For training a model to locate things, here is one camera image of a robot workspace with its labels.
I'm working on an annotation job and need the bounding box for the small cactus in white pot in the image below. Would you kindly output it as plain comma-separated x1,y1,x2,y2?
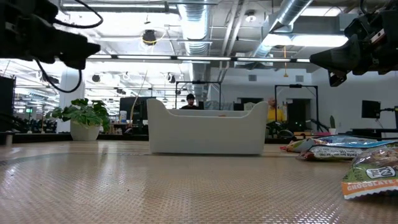
328,114,338,136

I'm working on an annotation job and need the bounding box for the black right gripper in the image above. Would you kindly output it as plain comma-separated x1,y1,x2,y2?
310,9,398,87

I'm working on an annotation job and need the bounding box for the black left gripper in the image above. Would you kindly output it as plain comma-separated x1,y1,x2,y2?
0,0,101,70

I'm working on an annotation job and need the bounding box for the large black screen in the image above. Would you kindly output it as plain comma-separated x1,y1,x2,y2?
119,96,156,126

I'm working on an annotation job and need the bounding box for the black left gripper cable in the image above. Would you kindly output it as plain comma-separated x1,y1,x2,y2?
34,58,83,94

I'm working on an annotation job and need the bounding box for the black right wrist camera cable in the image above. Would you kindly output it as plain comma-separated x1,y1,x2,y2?
359,0,392,16

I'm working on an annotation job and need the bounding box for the long ceiling light strip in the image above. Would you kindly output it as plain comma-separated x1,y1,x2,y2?
86,54,312,63

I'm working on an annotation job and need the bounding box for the blue granola bar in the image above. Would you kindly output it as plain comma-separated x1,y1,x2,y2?
315,134,379,144
297,140,398,161

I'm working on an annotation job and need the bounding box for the silver ventilation duct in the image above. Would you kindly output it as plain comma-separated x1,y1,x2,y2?
248,0,313,60
177,0,213,100

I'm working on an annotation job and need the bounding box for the green orange granola bar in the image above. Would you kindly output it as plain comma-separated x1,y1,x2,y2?
341,146,398,200

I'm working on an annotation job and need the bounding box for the grey plastic bin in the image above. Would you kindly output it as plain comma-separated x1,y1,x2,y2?
146,98,269,156

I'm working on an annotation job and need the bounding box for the green potted plant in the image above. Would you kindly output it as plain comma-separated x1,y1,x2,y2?
45,98,111,141

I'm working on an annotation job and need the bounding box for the person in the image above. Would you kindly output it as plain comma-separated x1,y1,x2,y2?
266,96,287,124
179,93,201,110

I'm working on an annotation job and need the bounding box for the brown mat with black border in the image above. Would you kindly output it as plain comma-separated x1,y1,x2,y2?
0,151,398,224

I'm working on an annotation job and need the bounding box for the red yellow granola bar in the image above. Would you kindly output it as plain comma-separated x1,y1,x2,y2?
279,138,317,153

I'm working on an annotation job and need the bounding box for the black overhead camera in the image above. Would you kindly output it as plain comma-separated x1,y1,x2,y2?
141,29,159,47

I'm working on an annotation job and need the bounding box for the black left wrist camera cable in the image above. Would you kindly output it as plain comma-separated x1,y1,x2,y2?
52,0,104,29

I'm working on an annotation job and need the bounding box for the black cabinet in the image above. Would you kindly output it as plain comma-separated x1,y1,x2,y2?
0,75,16,133

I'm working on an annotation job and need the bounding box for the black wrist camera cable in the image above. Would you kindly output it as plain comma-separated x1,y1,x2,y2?
359,0,392,16
52,0,104,29

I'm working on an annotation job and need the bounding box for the black metal gantry frame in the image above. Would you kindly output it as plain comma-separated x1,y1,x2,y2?
274,83,320,133
175,80,223,110

